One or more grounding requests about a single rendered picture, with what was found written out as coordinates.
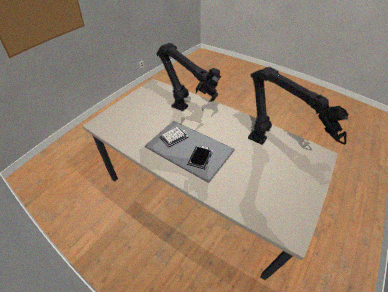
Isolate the cream perforated plate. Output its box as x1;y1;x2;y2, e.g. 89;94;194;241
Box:
162;128;184;143

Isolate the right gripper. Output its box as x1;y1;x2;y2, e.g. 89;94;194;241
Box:
195;82;218;103

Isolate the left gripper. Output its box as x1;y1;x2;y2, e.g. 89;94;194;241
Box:
324;121;347;145

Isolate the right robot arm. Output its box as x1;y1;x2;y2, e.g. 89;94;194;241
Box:
156;43;221;111

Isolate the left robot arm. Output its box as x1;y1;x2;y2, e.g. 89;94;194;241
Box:
248;67;349;145

